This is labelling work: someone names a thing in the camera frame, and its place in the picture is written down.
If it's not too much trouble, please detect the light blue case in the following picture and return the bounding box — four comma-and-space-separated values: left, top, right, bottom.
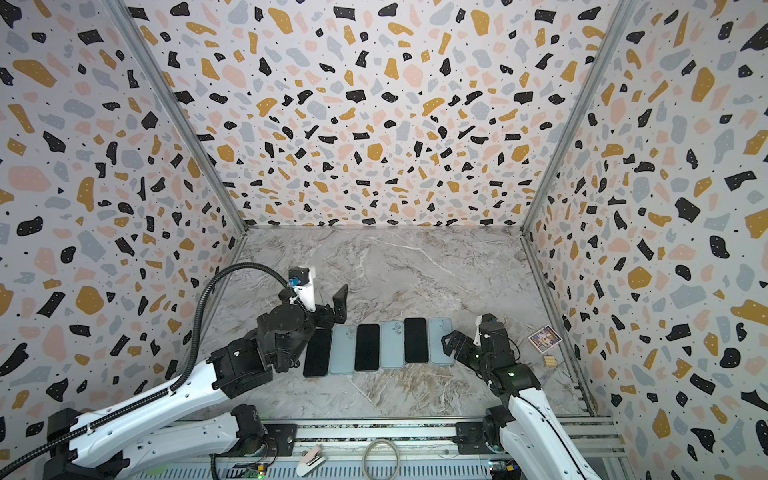
328, 325, 357, 375

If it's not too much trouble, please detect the black phone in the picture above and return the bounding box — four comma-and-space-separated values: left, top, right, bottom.
404, 318, 429, 364
354, 324, 380, 372

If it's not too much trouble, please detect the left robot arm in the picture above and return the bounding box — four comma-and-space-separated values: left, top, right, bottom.
43, 284, 349, 479

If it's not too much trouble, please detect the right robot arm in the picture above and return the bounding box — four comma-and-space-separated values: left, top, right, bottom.
441, 314, 599, 479

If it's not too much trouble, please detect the colourful printed card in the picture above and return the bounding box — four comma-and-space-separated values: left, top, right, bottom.
528, 325, 563, 354

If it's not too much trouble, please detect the white pink small device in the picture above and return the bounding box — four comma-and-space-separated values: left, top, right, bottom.
296, 445, 326, 477

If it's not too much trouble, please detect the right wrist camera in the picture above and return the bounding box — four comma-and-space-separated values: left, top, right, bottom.
473, 315, 483, 347

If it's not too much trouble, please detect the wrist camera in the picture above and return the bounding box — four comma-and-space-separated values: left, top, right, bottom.
288, 266, 316, 312
473, 315, 483, 347

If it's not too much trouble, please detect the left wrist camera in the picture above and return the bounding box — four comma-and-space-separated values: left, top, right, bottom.
288, 266, 316, 312

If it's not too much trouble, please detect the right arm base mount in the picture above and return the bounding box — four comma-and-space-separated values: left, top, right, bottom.
453, 421, 511, 455

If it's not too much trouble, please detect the black corrugated cable conduit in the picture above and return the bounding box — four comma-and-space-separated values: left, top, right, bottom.
0, 262, 292, 478

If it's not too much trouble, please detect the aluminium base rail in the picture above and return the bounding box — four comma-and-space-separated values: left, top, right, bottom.
113, 416, 631, 480

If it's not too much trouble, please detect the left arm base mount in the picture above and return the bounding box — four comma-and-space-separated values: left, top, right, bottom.
215, 423, 298, 459

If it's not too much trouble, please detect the white cable loop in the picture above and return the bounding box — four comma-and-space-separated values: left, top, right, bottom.
361, 438, 401, 480

